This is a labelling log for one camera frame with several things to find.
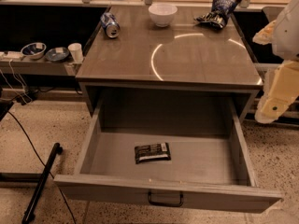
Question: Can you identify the black floor stand bar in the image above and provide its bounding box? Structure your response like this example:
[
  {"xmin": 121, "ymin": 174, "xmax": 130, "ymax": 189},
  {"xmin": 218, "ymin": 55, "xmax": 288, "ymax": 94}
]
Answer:
[{"xmin": 21, "ymin": 143, "xmax": 63, "ymax": 224}]

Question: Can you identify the white bowl on counter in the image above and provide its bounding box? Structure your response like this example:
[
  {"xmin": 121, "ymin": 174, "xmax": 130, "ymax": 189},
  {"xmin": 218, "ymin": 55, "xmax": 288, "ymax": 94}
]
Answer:
[{"xmin": 149, "ymin": 3, "xmax": 178, "ymax": 27}]

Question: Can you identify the open grey wooden drawer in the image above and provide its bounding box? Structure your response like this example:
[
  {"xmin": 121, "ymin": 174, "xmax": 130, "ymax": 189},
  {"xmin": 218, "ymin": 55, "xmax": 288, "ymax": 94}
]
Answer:
[{"xmin": 55, "ymin": 90, "xmax": 281, "ymax": 213}]

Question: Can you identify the blue black chip bag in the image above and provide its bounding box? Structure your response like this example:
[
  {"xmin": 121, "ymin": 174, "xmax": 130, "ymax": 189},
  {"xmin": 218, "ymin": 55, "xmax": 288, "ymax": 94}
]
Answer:
[{"xmin": 195, "ymin": 0, "xmax": 242, "ymax": 29}]

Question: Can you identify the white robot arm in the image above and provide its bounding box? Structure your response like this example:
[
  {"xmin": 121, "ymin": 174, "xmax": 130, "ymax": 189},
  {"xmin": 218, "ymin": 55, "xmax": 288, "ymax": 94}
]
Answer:
[{"xmin": 252, "ymin": 0, "xmax": 299, "ymax": 124}]

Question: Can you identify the blue plate on shelf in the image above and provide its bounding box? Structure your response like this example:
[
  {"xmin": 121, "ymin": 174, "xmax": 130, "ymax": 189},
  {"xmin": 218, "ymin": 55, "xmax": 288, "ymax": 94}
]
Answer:
[{"xmin": 45, "ymin": 47, "xmax": 69, "ymax": 62}]

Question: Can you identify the grey side shelf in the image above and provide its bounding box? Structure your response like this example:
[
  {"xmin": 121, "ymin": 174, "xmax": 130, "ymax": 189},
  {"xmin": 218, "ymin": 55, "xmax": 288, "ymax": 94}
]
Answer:
[{"xmin": 0, "ymin": 51, "xmax": 80, "ymax": 76}]

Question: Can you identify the white cable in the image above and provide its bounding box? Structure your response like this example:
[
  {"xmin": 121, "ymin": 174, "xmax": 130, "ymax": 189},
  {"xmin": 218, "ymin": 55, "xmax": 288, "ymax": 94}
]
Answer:
[{"xmin": 0, "ymin": 58, "xmax": 34, "ymax": 105}]

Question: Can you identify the blue soda can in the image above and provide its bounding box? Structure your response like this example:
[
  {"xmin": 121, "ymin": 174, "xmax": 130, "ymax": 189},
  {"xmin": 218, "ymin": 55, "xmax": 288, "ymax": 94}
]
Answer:
[{"xmin": 101, "ymin": 12, "xmax": 120, "ymax": 38}]

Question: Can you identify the black rxbar chocolate wrapper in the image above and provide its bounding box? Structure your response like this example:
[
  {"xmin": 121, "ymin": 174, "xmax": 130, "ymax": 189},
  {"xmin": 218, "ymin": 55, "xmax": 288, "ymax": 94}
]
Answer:
[{"xmin": 135, "ymin": 143, "xmax": 171, "ymax": 164}]

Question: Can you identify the white paper cup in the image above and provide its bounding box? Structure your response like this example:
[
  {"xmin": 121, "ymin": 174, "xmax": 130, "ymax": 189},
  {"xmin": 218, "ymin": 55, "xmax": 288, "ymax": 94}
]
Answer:
[{"xmin": 68, "ymin": 43, "xmax": 83, "ymax": 63}]

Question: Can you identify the grey chair back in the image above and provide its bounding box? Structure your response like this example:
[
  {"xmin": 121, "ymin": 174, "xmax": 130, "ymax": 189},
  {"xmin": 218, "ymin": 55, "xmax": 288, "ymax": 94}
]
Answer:
[{"xmin": 262, "ymin": 7, "xmax": 283, "ymax": 22}]

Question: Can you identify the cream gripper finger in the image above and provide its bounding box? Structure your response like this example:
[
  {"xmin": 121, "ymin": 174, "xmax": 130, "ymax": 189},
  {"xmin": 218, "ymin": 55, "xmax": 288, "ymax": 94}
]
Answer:
[
  {"xmin": 252, "ymin": 20, "xmax": 277, "ymax": 45},
  {"xmin": 255, "ymin": 60, "xmax": 299, "ymax": 124}
]

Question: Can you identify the black drawer handle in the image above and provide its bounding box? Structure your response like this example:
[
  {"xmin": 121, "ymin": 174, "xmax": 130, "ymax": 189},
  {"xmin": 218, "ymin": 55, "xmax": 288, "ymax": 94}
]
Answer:
[{"xmin": 148, "ymin": 191, "xmax": 184, "ymax": 207}]

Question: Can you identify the grey wooden counter cabinet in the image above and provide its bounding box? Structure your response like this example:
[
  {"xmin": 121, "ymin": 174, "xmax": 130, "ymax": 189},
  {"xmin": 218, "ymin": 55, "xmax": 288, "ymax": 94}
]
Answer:
[{"xmin": 76, "ymin": 6, "xmax": 263, "ymax": 119}]

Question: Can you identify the black floor cable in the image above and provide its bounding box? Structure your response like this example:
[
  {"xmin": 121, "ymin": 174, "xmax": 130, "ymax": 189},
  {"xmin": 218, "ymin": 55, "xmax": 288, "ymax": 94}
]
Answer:
[{"xmin": 7, "ymin": 109, "xmax": 78, "ymax": 224}]

